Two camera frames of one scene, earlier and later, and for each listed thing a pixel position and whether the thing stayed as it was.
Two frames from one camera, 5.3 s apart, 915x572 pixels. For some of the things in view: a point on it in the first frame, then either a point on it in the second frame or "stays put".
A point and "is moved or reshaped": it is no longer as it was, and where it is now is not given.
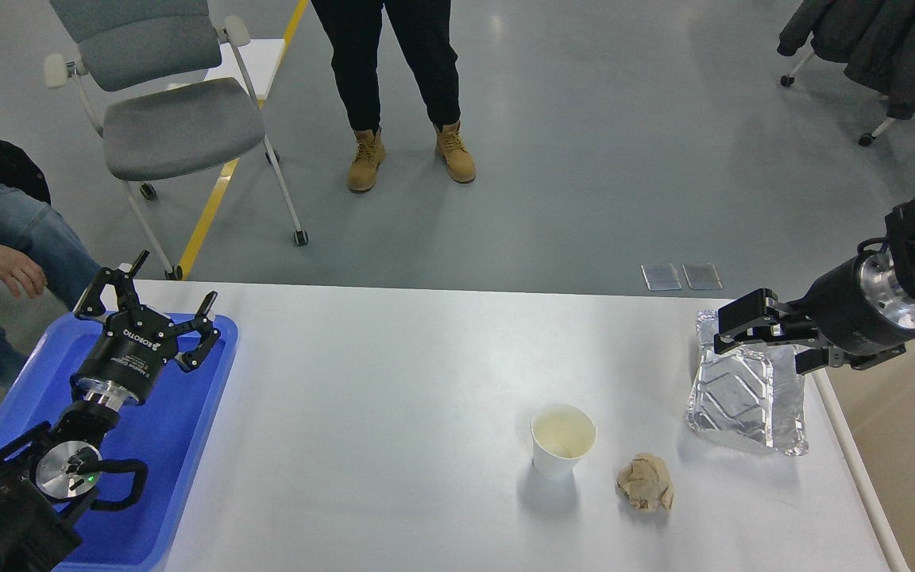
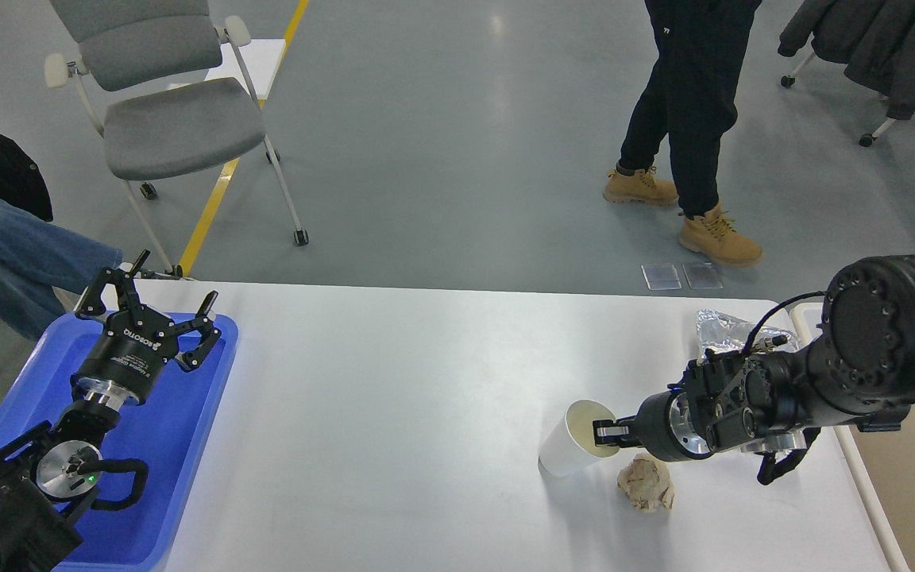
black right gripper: (859, 314) -> (665, 426)
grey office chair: (177, 92) stays put
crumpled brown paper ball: (646, 482) stays put
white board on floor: (260, 58) stays put
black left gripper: (122, 364) stays put
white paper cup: (561, 435) is moved or reshaped
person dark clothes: (352, 29) -> (685, 98)
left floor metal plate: (661, 276) stays put
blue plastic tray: (167, 430) stays put
